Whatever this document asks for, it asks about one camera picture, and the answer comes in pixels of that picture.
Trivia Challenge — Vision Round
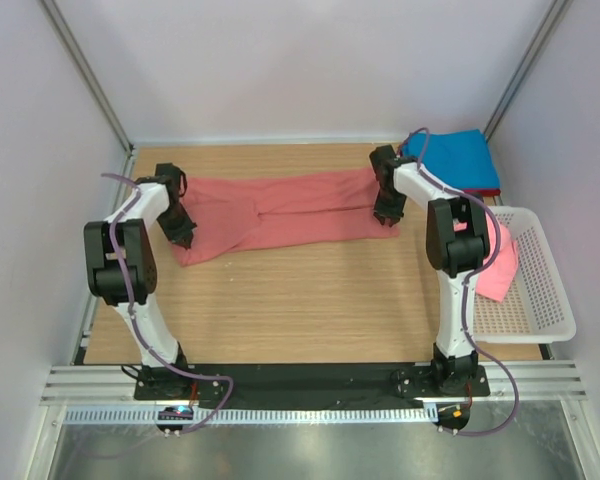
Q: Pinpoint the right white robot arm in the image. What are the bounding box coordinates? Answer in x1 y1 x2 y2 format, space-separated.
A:
369 145 494 396

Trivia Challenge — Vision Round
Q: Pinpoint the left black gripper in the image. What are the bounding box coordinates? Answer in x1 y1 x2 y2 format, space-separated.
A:
156 204 197 251

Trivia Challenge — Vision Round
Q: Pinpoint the folded red t-shirt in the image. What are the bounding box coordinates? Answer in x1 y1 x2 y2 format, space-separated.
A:
463 188 501 198

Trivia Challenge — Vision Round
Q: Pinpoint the white slotted cable duct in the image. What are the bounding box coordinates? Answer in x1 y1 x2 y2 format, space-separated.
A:
64 405 438 427

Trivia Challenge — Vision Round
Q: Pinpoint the salmon pink t-shirt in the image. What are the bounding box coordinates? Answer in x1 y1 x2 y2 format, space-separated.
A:
171 167 400 267

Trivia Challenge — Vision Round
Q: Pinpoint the bright pink t-shirt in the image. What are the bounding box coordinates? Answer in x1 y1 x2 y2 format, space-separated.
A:
475 223 518 303

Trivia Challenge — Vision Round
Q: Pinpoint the white plastic basket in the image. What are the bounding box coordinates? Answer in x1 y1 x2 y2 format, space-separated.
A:
474 206 576 344

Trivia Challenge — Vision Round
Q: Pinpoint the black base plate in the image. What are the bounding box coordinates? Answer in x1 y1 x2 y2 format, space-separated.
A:
121 362 490 410

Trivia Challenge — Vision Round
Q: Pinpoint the aluminium frame rail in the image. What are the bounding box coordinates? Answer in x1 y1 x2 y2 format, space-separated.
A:
40 360 587 406

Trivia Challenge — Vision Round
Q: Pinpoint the folded blue t-shirt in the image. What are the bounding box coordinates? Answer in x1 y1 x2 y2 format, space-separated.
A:
398 129 501 196

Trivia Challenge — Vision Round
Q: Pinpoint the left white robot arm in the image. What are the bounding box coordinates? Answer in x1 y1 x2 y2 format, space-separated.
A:
83 163 196 400

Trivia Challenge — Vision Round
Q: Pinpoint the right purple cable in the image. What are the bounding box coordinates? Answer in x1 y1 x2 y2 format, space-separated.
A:
397 127 521 437

